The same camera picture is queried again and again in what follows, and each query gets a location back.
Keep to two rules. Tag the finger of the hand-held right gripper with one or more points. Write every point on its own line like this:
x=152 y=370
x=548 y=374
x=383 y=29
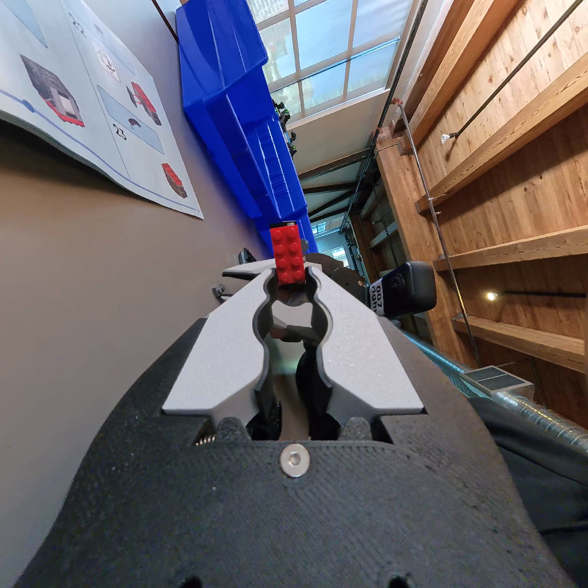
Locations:
x=250 y=270
x=294 y=319

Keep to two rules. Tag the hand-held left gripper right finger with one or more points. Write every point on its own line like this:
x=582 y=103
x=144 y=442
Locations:
x=367 y=367

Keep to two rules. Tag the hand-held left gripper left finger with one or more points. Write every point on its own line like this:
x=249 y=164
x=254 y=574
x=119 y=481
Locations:
x=220 y=363

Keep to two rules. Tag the red grey brick model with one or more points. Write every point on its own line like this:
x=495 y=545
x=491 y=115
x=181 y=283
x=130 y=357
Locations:
x=288 y=255

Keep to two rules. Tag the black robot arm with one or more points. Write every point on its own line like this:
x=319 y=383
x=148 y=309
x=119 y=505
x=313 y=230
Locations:
x=281 y=111
x=292 y=143

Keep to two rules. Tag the black brick base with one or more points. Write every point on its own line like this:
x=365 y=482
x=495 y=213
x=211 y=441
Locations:
x=247 y=255

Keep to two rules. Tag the small grey brick piece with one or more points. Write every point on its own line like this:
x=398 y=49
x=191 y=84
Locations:
x=220 y=291

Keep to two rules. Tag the threaded metal rod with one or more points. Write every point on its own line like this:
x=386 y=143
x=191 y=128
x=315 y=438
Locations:
x=441 y=229

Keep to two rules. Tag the white vent grille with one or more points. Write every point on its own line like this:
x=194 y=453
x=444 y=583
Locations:
x=496 y=379

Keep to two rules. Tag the white track lamp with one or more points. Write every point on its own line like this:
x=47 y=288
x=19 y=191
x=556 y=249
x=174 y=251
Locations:
x=445 y=138

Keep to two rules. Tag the person's black jacket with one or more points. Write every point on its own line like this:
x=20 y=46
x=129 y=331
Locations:
x=542 y=482

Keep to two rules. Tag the large paned window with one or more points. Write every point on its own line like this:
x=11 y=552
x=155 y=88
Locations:
x=330 y=50

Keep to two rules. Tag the brick instruction booklet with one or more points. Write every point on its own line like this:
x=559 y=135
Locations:
x=69 y=92

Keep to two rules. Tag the silver air duct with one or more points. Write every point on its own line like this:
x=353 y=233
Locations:
x=546 y=422

